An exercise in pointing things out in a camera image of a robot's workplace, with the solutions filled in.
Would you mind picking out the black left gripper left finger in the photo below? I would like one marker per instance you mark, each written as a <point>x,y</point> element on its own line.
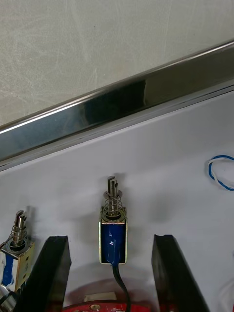
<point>48,273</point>

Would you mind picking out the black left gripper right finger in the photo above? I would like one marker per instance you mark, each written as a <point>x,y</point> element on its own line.
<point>173,275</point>

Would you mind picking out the solenoid with blue-white label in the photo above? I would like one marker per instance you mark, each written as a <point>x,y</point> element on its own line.
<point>20,263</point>

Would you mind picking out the round red circuit board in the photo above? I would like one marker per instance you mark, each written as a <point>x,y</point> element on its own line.
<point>97,307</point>

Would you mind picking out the solenoid with dark blue label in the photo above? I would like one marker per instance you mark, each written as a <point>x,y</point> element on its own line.
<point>113,241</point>

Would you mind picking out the white sheet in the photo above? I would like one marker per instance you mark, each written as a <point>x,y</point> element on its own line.
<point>158,170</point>

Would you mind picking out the steel tray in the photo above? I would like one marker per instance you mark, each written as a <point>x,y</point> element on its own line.
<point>109,102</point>

